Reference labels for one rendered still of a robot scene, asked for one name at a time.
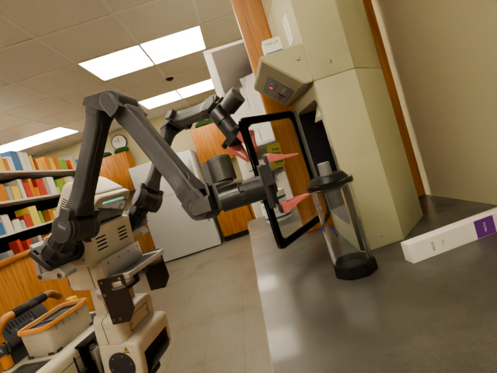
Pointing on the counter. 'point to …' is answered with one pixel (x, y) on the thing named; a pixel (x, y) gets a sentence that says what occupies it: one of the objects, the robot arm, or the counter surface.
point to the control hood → (285, 72)
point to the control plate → (277, 90)
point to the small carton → (271, 45)
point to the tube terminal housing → (353, 110)
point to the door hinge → (305, 143)
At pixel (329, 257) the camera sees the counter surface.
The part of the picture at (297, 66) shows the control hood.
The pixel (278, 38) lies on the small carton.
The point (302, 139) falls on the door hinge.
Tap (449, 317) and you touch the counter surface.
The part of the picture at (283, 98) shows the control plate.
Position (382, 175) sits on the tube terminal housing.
